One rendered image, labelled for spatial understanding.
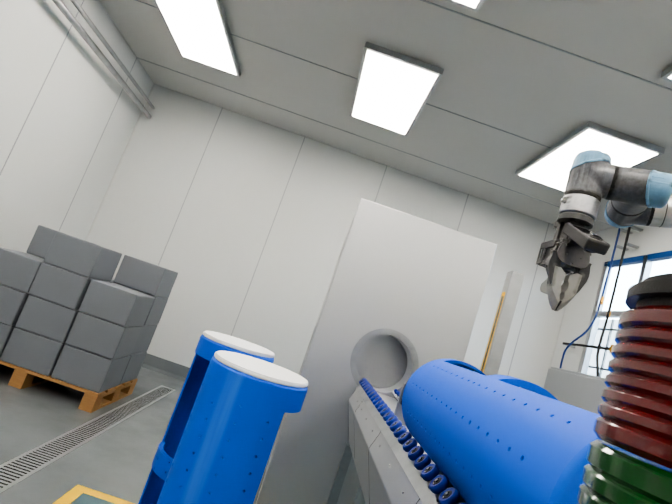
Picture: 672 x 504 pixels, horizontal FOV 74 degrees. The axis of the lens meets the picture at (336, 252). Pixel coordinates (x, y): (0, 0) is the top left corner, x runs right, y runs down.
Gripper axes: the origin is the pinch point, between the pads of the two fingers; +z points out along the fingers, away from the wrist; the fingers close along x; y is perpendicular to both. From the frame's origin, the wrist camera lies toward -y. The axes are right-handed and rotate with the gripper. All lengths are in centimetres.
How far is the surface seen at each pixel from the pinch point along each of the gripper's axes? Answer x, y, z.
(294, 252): 79, 476, -47
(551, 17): -35, 151, -199
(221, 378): 63, 30, 42
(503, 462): 14.3, -22.1, 30.0
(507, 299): -36, 104, -16
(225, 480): 53, 27, 64
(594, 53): -74, 166, -200
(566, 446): 12.8, -32.8, 23.8
